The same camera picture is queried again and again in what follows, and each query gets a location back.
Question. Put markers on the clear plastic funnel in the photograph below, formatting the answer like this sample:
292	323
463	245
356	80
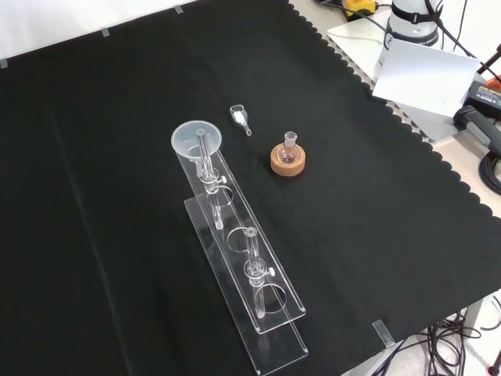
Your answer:
184	137

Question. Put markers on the clear funnel stand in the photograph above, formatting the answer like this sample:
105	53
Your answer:
250	297

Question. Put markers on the glass round-bottom flask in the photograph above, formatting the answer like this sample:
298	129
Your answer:
289	153

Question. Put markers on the black bench cloth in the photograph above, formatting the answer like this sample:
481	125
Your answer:
352	196

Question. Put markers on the pale board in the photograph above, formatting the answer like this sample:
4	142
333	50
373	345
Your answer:
354	33

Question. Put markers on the white paper card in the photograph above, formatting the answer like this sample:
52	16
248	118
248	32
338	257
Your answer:
422	74

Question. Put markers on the yellow stop button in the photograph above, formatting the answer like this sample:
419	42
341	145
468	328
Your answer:
360	6

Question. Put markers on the black and grey plug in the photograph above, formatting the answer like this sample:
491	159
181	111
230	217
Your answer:
475	123

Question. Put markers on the black power adapter orange label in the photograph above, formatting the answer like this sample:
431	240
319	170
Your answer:
487	96

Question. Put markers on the black tripod rod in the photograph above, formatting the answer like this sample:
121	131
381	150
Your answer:
489	62

